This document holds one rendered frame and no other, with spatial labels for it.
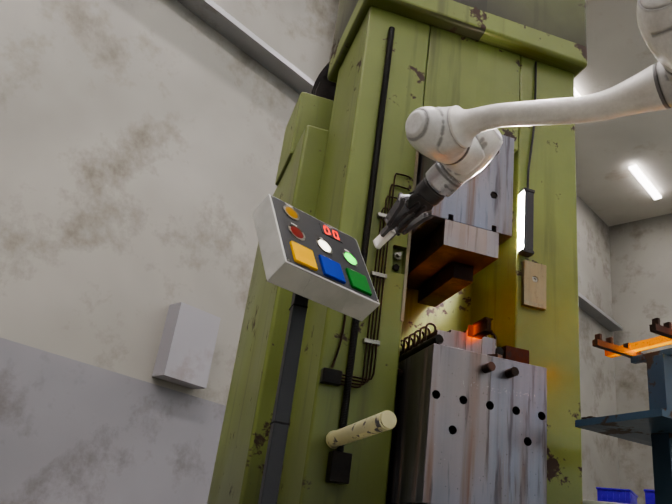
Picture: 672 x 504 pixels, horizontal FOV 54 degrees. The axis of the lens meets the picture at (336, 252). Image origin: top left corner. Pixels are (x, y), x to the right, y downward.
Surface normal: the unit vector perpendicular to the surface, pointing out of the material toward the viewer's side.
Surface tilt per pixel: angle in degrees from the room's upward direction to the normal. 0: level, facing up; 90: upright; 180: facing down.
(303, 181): 90
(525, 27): 90
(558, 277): 90
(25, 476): 90
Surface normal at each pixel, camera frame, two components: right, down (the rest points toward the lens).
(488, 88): 0.29, -0.36
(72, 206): 0.73, -0.18
